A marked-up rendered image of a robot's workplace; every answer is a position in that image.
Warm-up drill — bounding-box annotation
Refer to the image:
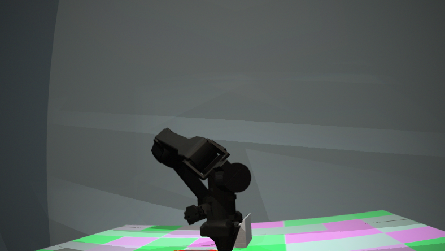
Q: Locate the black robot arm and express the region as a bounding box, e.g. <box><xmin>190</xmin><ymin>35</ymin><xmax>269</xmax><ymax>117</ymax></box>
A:
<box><xmin>151</xmin><ymin>128</ymin><xmax>251</xmax><ymax>225</ymax></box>

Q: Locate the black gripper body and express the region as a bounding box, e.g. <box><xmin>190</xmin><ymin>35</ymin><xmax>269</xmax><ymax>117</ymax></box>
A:
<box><xmin>200</xmin><ymin>192</ymin><xmax>243</xmax><ymax>237</ymax></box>

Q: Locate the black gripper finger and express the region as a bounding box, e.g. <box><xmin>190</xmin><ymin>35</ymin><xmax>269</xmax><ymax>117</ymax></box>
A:
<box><xmin>209</xmin><ymin>232</ymin><xmax>236</xmax><ymax>251</ymax></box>
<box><xmin>230</xmin><ymin>226</ymin><xmax>241</xmax><ymax>251</ymax></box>

